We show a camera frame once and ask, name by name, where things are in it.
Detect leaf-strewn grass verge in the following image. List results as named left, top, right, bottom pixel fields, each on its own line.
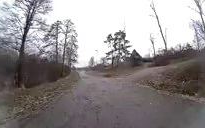
left=0, top=69, right=81, bottom=128

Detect grey asphalt path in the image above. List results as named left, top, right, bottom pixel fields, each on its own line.
left=6, top=64, right=205, bottom=128

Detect leaf-covered grass bank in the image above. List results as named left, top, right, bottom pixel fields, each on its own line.
left=138, top=49, right=205, bottom=101

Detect grass patch between paths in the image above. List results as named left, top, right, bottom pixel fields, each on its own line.
left=86, top=63, right=148, bottom=79

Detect dark building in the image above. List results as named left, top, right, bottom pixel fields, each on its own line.
left=129, top=48, right=145, bottom=67

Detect bare trees on bank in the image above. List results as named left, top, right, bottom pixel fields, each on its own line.
left=146, top=0, right=205, bottom=59

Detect group of pine trees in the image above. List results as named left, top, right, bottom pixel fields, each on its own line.
left=103, top=29, right=133, bottom=68

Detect brown hedge of bushes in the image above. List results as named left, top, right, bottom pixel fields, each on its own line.
left=0, top=49, right=72, bottom=91

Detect street lamp pole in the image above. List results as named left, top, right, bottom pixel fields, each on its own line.
left=94, top=49, right=99, bottom=66

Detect row of bare trees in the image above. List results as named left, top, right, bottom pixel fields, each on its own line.
left=0, top=0, right=80, bottom=88

